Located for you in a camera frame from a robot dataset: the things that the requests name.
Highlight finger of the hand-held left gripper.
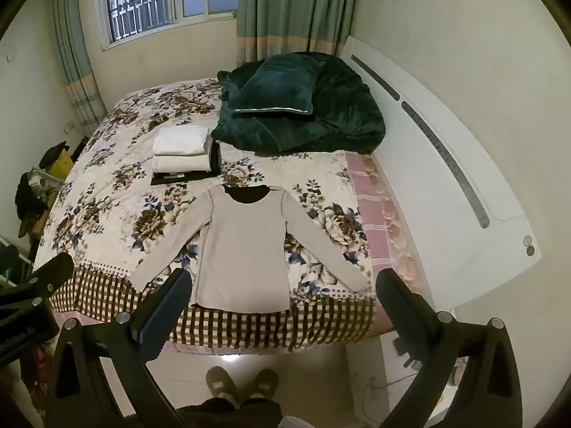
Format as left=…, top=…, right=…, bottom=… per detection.
left=0, top=252, right=75, bottom=310

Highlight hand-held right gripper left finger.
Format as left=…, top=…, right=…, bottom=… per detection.
left=47, top=269, right=192, bottom=428

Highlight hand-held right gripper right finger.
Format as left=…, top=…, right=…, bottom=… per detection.
left=376, top=270, right=522, bottom=428

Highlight beige long-sleeve shirt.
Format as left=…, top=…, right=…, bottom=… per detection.
left=131, top=185, right=372, bottom=314

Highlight dark clothes pile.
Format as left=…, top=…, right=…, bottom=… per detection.
left=15, top=172, right=51, bottom=239

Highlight stack of folded clothes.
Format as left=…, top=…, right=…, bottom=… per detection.
left=151, top=142, right=222, bottom=187

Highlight person's left grey slipper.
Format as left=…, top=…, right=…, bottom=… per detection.
left=205, top=366, right=240, bottom=404

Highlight person's grey slipper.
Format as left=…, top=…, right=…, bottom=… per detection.
left=205, top=366, right=240, bottom=404
left=247, top=368, right=280, bottom=403

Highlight floral checked bedspread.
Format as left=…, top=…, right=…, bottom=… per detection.
left=33, top=78, right=393, bottom=353

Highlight pink bed sheet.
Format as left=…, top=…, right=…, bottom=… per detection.
left=343, top=151, right=430, bottom=335

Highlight yellow stool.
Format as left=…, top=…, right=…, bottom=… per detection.
left=40, top=141, right=75, bottom=180

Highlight person's dark trousers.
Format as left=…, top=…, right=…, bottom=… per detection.
left=176, top=396, right=286, bottom=428

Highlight person's right grey slipper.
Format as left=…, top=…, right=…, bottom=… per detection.
left=247, top=368, right=280, bottom=403

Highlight white bed headboard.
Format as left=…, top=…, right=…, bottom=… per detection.
left=339, top=36, right=542, bottom=309

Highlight cream folded garment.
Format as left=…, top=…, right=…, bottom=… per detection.
left=154, top=152, right=213, bottom=173

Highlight white folded garment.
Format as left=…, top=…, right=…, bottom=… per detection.
left=153, top=126, right=210, bottom=157

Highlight dark green plush blanket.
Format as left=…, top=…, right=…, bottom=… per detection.
left=211, top=52, right=386, bottom=154

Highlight narrow green striped curtain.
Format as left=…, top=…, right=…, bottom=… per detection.
left=49, top=0, right=108, bottom=137

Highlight dark green plush pillow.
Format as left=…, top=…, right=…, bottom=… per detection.
left=227, top=57, right=325, bottom=119

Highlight wide green striped curtain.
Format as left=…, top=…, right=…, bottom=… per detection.
left=236, top=0, right=363, bottom=66

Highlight thin floor cable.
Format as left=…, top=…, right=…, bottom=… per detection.
left=360, top=375, right=420, bottom=411

